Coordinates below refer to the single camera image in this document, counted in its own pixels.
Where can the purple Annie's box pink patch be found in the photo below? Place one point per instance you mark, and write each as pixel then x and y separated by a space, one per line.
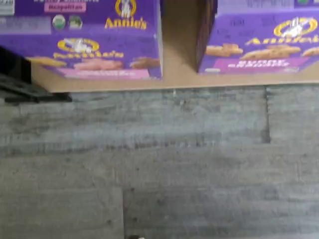
pixel 99 49

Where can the black metal shelf rack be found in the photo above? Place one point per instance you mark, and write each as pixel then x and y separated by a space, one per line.
pixel 15 84

